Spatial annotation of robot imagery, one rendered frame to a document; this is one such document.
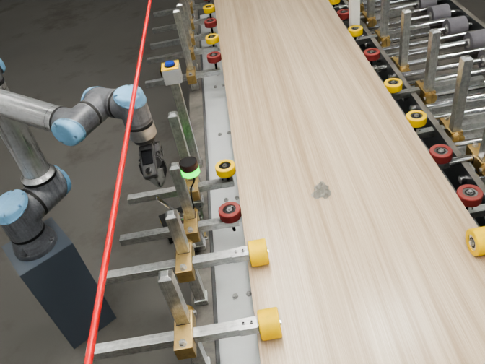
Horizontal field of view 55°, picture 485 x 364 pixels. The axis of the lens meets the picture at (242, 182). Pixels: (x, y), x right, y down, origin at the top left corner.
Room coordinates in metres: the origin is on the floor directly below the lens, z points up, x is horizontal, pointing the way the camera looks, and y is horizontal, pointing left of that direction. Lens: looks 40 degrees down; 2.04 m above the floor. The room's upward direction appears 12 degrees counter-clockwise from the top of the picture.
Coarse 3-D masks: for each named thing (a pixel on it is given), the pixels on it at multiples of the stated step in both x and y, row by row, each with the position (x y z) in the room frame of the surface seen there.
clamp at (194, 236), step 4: (196, 212) 1.26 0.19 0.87; (184, 216) 1.25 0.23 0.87; (196, 216) 1.24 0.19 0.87; (184, 220) 1.23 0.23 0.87; (188, 220) 1.23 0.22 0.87; (192, 220) 1.22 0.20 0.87; (196, 220) 1.22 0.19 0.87; (184, 224) 1.21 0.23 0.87; (188, 224) 1.21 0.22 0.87; (192, 224) 1.20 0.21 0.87; (196, 224) 1.20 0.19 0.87; (184, 228) 1.19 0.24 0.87; (196, 228) 1.18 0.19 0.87; (192, 232) 1.16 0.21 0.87; (196, 232) 1.16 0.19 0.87; (188, 236) 1.16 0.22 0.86; (192, 236) 1.16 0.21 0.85; (196, 236) 1.16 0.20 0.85; (192, 240) 1.16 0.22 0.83; (196, 240) 1.16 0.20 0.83; (200, 240) 1.16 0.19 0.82
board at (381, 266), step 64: (256, 0) 3.15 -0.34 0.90; (320, 0) 2.93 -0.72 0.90; (256, 64) 2.25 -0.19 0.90; (320, 64) 2.11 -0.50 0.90; (256, 128) 1.67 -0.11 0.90; (320, 128) 1.58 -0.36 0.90; (384, 128) 1.49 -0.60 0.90; (256, 192) 1.27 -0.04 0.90; (384, 192) 1.14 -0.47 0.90; (448, 192) 1.08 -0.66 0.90; (320, 256) 0.92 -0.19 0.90; (384, 256) 0.87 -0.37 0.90; (448, 256) 0.83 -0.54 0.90; (320, 320) 0.71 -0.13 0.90; (384, 320) 0.67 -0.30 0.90; (448, 320) 0.63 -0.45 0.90
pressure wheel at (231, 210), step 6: (222, 204) 1.23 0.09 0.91; (228, 204) 1.23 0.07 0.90; (234, 204) 1.22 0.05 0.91; (222, 210) 1.20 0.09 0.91; (228, 210) 1.20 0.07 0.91; (234, 210) 1.19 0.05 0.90; (240, 210) 1.19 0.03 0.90; (222, 216) 1.18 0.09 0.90; (228, 216) 1.17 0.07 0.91; (234, 216) 1.17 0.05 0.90; (240, 216) 1.18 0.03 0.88; (228, 222) 1.17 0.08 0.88; (234, 228) 1.20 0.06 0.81
